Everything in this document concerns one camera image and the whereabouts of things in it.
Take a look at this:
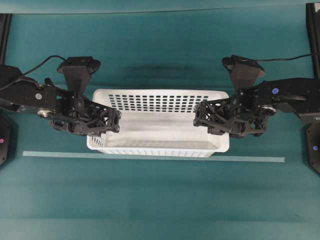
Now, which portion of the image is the black frame rail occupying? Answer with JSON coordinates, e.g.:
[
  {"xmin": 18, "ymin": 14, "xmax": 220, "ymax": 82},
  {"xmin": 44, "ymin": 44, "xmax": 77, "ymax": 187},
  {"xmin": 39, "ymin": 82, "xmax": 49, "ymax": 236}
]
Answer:
[
  {"xmin": 0, "ymin": 13, "xmax": 12, "ymax": 65},
  {"xmin": 306, "ymin": 2, "xmax": 320, "ymax": 79}
]

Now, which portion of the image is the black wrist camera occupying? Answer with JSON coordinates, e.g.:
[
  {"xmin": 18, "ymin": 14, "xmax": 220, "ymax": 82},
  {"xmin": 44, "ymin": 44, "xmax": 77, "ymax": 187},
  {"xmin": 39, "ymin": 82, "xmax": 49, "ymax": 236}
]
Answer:
[
  {"xmin": 57, "ymin": 56, "xmax": 101, "ymax": 96},
  {"xmin": 222, "ymin": 55, "xmax": 266, "ymax": 92}
]

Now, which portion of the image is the black camera cable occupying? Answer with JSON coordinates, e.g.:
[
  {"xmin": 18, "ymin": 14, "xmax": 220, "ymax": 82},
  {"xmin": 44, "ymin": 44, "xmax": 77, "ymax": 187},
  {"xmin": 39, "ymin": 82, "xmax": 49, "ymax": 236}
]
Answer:
[
  {"xmin": 257, "ymin": 52, "xmax": 313, "ymax": 63},
  {"xmin": 0, "ymin": 55, "xmax": 68, "ymax": 91}
]

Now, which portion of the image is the light green tape strip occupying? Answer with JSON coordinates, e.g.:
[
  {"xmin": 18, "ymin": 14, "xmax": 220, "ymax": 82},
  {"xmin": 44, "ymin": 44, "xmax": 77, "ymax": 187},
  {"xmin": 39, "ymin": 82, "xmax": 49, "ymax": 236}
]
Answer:
[{"xmin": 22, "ymin": 151, "xmax": 285, "ymax": 163}]

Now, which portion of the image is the black left camera cable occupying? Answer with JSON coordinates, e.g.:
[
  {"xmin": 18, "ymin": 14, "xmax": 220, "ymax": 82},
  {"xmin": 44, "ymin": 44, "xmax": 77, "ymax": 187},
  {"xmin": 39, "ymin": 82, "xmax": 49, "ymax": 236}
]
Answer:
[{"xmin": 0, "ymin": 55, "xmax": 68, "ymax": 91}]

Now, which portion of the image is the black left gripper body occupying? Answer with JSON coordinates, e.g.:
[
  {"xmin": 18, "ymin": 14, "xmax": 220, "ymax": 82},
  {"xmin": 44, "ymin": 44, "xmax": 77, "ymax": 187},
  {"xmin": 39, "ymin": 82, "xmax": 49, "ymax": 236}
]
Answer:
[{"xmin": 47, "ymin": 84, "xmax": 94, "ymax": 135}]

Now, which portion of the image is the black right frame rail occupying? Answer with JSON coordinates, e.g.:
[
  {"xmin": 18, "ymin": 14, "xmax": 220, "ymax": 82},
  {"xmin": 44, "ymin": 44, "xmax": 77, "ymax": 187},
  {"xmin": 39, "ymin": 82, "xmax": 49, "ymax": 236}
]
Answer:
[{"xmin": 306, "ymin": 2, "xmax": 320, "ymax": 79}]

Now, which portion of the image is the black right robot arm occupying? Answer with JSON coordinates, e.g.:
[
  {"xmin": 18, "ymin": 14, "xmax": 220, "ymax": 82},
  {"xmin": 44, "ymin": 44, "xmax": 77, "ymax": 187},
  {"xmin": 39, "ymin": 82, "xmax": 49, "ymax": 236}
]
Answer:
[{"xmin": 193, "ymin": 77, "xmax": 320, "ymax": 138}]

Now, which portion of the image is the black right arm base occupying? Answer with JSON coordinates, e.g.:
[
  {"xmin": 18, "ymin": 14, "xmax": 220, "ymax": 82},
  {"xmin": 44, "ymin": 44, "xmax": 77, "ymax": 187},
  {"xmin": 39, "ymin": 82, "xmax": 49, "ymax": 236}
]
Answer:
[{"xmin": 303, "ymin": 112, "xmax": 320, "ymax": 175}]

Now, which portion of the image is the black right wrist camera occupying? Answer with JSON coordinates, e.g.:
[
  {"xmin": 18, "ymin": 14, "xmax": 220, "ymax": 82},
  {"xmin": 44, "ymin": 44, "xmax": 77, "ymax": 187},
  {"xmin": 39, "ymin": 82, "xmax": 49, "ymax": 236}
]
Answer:
[{"xmin": 222, "ymin": 55, "xmax": 266, "ymax": 92}]

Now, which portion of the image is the black left frame rail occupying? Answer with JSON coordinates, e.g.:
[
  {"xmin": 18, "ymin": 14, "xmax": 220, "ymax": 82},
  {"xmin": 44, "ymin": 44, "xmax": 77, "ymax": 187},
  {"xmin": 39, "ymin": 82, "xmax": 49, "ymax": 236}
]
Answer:
[{"xmin": 0, "ymin": 13, "xmax": 12, "ymax": 65}]

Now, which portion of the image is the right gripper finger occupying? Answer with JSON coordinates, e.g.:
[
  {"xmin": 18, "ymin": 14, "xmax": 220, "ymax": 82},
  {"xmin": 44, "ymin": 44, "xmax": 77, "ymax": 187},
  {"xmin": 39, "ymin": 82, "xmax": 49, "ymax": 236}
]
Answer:
[
  {"xmin": 193, "ymin": 116, "xmax": 234, "ymax": 135},
  {"xmin": 194, "ymin": 98, "xmax": 234, "ymax": 119}
]

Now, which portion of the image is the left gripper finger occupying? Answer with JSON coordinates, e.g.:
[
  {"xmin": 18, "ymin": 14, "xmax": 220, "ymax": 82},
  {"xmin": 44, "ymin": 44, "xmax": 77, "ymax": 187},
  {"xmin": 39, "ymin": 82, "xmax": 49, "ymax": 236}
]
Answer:
[
  {"xmin": 84, "ymin": 99, "xmax": 121, "ymax": 119},
  {"xmin": 74, "ymin": 117, "xmax": 120, "ymax": 135}
]

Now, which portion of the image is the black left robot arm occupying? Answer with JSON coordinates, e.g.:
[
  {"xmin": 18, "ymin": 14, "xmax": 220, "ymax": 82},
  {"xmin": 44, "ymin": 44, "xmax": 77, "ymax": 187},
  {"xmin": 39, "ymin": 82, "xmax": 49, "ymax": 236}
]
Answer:
[{"xmin": 0, "ymin": 64, "xmax": 121, "ymax": 137}]

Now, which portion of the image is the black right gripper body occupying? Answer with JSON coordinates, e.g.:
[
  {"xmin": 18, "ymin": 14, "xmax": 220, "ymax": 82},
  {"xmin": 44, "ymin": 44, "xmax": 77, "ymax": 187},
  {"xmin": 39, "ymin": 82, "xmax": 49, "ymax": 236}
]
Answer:
[{"xmin": 227, "ymin": 87, "xmax": 277, "ymax": 138}]

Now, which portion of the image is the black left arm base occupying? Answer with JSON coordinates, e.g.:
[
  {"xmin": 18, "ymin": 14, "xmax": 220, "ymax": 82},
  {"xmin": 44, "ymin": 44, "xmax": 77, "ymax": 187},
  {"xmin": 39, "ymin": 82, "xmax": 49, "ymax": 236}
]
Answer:
[{"xmin": 0, "ymin": 109, "xmax": 19, "ymax": 170}]

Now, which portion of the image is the black right camera cable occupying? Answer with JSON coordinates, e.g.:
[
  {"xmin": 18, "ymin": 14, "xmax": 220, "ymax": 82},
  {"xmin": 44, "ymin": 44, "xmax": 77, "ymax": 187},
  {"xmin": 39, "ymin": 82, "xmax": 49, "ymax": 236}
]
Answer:
[{"xmin": 257, "ymin": 52, "xmax": 313, "ymax": 63}]

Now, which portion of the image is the white perforated plastic basket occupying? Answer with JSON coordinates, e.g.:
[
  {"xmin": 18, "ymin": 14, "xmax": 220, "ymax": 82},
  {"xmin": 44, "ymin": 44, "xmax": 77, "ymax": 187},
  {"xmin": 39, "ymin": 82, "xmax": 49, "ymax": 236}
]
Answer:
[{"xmin": 86, "ymin": 89, "xmax": 230, "ymax": 158}]

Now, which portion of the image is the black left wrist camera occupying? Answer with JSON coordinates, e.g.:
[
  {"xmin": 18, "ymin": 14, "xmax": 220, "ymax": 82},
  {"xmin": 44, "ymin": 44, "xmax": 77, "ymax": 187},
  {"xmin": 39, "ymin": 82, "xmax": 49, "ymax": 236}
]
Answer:
[{"xmin": 57, "ymin": 56, "xmax": 101, "ymax": 96}]

